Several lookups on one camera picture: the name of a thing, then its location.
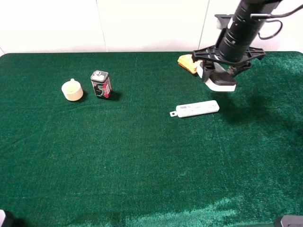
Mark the red black tin can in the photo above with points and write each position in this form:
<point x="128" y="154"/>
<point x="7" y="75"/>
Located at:
<point x="101" y="83"/>

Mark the green felt table cloth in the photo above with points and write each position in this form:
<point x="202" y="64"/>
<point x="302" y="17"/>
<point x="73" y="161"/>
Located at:
<point x="125" y="162"/>

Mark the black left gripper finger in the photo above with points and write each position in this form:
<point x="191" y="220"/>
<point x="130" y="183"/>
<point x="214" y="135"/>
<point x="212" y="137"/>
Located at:
<point x="207" y="68"/>

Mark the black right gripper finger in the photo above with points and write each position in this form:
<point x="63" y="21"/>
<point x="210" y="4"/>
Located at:
<point x="221" y="82"/>

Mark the white rectangular box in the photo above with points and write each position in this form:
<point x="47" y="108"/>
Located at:
<point x="194" y="109"/>

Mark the black gripper body frame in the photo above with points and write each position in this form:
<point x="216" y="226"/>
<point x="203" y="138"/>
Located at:
<point x="237" y="59"/>

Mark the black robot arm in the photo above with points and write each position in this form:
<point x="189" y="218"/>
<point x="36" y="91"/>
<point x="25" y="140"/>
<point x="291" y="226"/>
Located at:
<point x="238" y="30"/>

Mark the orange toy waffle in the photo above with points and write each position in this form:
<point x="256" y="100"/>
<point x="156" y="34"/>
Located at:
<point x="186" y="62"/>

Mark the beige cup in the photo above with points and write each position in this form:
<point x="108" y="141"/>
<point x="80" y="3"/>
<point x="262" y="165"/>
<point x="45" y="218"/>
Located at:
<point x="72" y="90"/>

